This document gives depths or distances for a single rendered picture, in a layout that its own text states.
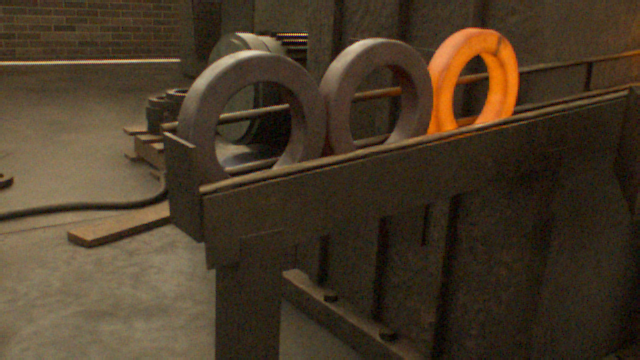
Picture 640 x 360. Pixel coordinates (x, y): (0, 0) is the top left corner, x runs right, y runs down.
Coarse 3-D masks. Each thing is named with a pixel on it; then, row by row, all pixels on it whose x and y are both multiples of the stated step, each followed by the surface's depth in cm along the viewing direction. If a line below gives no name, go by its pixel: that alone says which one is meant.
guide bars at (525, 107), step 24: (528, 72) 109; (360, 96) 88; (384, 96) 91; (576, 96) 116; (240, 120) 78; (456, 120) 99; (528, 120) 110; (360, 144) 88; (240, 168) 78; (264, 168) 80
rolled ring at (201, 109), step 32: (224, 64) 69; (256, 64) 70; (288, 64) 73; (192, 96) 68; (224, 96) 69; (288, 96) 76; (320, 96) 76; (192, 128) 68; (320, 128) 78; (288, 160) 78
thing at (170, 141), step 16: (176, 144) 69; (176, 160) 70; (192, 160) 66; (176, 176) 71; (192, 176) 67; (176, 192) 72; (192, 192) 68; (176, 208) 73; (192, 208) 69; (176, 224) 74; (192, 224) 70
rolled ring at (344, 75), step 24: (360, 48) 79; (384, 48) 80; (408, 48) 83; (336, 72) 78; (360, 72) 79; (408, 72) 84; (336, 96) 78; (408, 96) 88; (432, 96) 88; (336, 120) 79; (408, 120) 88; (336, 144) 80
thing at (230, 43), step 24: (216, 48) 222; (240, 48) 209; (264, 48) 210; (288, 48) 214; (240, 96) 213; (264, 96) 206; (264, 120) 210; (288, 120) 218; (216, 144) 246; (240, 144) 221; (264, 144) 234; (288, 264) 193
